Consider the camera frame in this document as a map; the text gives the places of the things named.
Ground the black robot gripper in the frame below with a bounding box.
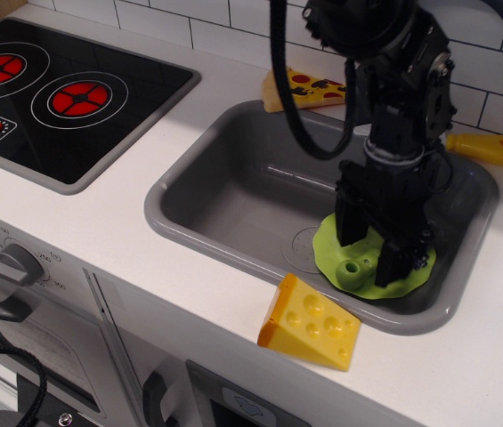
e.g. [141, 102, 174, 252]
[335, 149, 453, 288]

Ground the green handled grey spatula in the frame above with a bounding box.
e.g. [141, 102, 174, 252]
[335, 253, 428, 291]

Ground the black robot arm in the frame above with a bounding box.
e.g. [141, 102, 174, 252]
[304, 1, 455, 287]

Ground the green plastic plate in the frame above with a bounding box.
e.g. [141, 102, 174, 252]
[312, 214, 436, 300]

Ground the grey plastic sink basin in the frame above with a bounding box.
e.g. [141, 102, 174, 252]
[144, 101, 499, 335]

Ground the yellow toy cheese wedge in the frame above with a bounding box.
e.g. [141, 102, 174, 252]
[257, 274, 361, 371]

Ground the toy pizza slice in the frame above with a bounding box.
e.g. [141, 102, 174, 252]
[262, 68, 346, 113]

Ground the white toy oven door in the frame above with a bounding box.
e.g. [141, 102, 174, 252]
[0, 221, 141, 426]

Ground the black toy stovetop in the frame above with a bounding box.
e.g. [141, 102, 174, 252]
[0, 19, 200, 195]

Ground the grey oven knob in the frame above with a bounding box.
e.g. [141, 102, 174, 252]
[0, 244, 44, 286]

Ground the yellow handled toy knife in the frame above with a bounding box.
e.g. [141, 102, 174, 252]
[353, 124, 503, 168]

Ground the black braided cable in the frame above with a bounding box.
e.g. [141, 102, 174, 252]
[268, 0, 359, 160]

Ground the black cabinet door handle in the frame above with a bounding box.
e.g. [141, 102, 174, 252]
[142, 372, 179, 427]

